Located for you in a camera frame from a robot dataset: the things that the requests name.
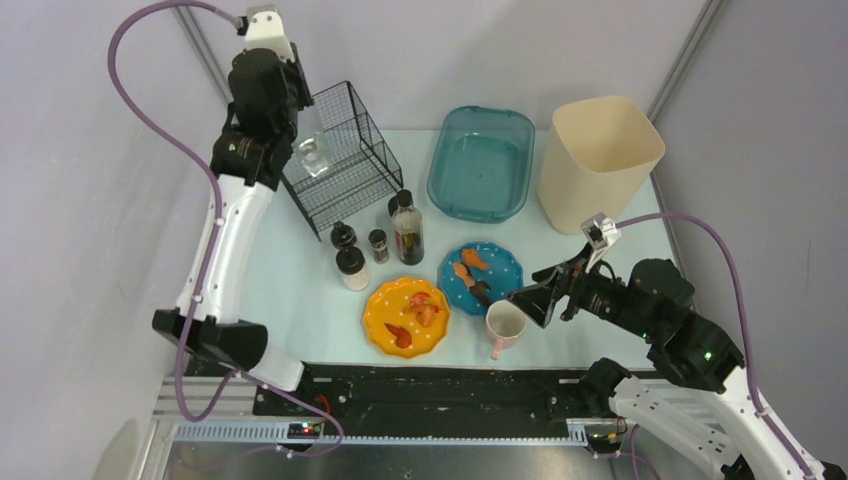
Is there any dark sauce bottle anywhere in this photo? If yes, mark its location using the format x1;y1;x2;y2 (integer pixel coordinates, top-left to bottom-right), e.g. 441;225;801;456
391;189;425;265

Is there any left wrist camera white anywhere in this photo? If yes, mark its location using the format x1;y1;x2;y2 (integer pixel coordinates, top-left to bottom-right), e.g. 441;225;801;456
244;4;295;62

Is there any white spice jar black lid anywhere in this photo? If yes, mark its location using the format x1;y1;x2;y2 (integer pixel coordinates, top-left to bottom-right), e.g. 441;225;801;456
335;246;371;291

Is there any orange food on blue plate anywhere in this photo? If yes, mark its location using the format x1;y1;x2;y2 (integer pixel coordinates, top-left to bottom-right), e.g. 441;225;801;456
460;248;489;270

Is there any dark food scrap blue plate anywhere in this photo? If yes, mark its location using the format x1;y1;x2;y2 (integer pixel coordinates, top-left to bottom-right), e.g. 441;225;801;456
466;267;492;307

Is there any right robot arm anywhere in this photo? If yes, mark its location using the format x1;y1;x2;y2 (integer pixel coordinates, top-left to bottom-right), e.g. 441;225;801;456
507;258;847;479

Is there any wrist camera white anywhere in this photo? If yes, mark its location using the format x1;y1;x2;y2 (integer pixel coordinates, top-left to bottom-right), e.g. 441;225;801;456
581;212;622;269
244;4;295;62

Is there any shrimp piece orange plate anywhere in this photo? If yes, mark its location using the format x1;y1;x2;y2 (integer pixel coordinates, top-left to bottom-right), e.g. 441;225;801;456
402;292;442;328
384;323;413;349

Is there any shrimp piece lower orange plate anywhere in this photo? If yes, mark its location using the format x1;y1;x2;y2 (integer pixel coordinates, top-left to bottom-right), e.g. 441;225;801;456
384;323;413;349

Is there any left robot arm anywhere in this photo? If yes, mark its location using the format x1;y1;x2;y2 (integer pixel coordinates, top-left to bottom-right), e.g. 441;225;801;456
152;47;313;391

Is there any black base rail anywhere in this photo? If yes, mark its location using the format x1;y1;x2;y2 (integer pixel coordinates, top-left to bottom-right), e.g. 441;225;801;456
252;358;629;441

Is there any orange dotted plate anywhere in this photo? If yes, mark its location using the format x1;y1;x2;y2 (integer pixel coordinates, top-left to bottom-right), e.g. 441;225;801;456
362;277;451;359

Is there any aluminium frame post left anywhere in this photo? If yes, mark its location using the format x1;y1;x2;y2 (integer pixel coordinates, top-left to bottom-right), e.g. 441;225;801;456
165;0;260;148

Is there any small black cap bottle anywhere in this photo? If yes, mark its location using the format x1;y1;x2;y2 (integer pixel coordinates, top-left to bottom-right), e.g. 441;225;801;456
330;221;359;251

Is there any teal plastic tub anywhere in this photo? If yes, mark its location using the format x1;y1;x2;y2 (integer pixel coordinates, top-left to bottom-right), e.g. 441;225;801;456
427;106;535;224

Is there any aluminium frame post right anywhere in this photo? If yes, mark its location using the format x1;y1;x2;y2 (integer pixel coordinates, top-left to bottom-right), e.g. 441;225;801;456
647;0;726;124

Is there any glass bottle gold pump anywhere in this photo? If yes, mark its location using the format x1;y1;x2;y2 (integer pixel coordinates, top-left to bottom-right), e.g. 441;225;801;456
295;107;331;178

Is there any shrimp piece upper orange plate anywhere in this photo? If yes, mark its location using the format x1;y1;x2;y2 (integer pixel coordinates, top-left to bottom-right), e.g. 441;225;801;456
402;292;442;328

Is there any pink white mug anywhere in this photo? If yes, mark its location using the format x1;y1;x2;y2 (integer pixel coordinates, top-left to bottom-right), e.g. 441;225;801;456
485;300;528;360

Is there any aluminium frame post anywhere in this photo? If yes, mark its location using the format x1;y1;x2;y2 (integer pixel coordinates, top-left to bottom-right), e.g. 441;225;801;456
647;0;726;124
165;0;260;148

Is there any cream waste bin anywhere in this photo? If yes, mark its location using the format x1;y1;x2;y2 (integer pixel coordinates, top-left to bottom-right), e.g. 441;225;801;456
538;96;666;234

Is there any blue dotted plate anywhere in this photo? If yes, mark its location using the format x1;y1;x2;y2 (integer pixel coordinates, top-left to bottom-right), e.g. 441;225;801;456
437;241;524;317

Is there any black wire rack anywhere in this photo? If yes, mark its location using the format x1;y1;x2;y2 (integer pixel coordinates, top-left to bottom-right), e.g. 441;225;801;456
281;80;404;237

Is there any salmon piece on blue plate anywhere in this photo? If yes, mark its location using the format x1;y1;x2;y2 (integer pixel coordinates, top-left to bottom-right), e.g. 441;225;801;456
452;262;475;289

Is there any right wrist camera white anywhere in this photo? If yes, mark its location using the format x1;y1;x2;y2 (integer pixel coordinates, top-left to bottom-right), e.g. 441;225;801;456
581;212;622;269

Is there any small pepper shaker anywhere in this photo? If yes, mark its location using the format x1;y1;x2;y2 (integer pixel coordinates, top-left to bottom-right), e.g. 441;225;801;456
368;228;390;264

